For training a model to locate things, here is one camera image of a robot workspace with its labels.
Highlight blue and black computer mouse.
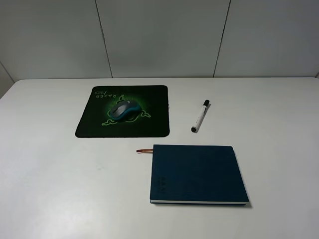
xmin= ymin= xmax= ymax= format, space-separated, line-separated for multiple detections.
xmin=109 ymin=100 xmax=142 ymax=121

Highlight black green mouse pad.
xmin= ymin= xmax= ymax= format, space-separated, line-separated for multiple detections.
xmin=75 ymin=85 xmax=169 ymax=138

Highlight dark blue notebook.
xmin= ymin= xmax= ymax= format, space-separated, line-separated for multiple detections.
xmin=137 ymin=144 xmax=249 ymax=205

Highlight white marker pen black cap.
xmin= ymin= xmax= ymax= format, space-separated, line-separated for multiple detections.
xmin=191 ymin=100 xmax=210 ymax=133

